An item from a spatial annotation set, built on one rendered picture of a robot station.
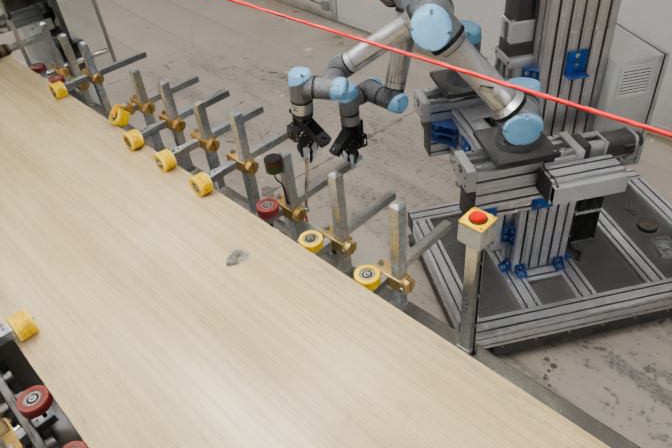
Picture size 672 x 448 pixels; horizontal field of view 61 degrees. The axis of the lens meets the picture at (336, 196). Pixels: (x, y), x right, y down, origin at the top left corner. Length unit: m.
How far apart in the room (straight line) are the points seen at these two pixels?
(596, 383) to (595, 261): 0.55
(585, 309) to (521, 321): 0.29
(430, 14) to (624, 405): 1.76
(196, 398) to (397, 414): 0.51
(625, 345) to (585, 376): 0.26
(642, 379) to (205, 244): 1.87
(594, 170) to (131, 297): 1.58
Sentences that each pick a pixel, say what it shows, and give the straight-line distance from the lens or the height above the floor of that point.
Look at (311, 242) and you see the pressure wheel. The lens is 1.87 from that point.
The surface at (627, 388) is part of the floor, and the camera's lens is 2.74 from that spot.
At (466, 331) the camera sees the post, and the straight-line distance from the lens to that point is 1.74.
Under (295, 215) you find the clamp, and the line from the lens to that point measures 2.05.
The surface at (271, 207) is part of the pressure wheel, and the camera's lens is 2.03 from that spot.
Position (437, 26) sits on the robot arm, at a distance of 1.66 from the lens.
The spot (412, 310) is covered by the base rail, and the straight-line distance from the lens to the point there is 1.91.
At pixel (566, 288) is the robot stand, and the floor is 0.21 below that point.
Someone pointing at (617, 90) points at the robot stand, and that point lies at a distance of 2.28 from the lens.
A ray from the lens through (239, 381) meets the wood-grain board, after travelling 1.57.
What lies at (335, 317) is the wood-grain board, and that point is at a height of 0.90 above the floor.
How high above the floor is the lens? 2.16
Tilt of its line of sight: 38 degrees down
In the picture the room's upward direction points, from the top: 6 degrees counter-clockwise
